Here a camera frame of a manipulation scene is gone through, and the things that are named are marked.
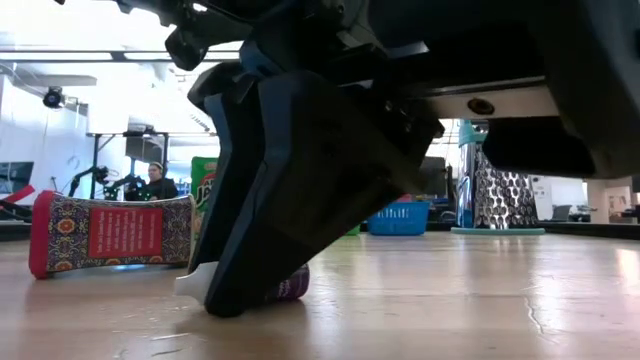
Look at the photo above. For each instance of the black ceiling camera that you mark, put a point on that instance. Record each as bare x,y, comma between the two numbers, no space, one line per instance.
52,97

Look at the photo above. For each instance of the dark monitor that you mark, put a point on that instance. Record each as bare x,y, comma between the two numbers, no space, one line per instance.
636,184

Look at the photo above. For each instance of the person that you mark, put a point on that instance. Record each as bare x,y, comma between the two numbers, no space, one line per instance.
159,187

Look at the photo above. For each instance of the red patterned carton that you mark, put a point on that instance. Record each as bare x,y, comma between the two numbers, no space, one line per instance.
125,232

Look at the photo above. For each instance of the dark wall screen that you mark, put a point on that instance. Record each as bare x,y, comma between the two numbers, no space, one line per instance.
15,175

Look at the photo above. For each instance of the green Apple Jacks box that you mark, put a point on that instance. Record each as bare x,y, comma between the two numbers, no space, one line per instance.
202,185

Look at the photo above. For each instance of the black background station frame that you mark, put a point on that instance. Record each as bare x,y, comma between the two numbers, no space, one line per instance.
95,165

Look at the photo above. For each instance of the grey office chair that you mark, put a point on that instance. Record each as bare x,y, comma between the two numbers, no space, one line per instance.
561,214

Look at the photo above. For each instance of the small purple food colouring bottle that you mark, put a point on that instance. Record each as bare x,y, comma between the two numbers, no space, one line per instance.
292,285

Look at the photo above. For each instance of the red icing bottle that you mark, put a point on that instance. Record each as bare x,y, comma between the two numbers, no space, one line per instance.
406,198

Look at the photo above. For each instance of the green plastic basket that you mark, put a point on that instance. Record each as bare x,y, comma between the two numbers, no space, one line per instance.
353,231

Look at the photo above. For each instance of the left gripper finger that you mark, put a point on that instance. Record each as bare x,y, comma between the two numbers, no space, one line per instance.
232,165
320,175

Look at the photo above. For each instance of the black computer monitor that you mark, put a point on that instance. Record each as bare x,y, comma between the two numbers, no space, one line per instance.
435,180

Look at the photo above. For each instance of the black background robot arm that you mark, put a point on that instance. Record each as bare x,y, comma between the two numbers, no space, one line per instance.
125,184
97,174

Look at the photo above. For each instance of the blue plastic basket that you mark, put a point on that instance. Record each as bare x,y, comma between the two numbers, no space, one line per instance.
400,218

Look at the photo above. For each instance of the long strip light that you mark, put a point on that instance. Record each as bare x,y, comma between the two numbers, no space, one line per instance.
62,55
150,55

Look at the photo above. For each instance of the white pillar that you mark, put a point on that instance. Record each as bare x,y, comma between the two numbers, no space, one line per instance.
542,197

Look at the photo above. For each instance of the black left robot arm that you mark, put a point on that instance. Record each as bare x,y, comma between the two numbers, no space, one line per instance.
150,7

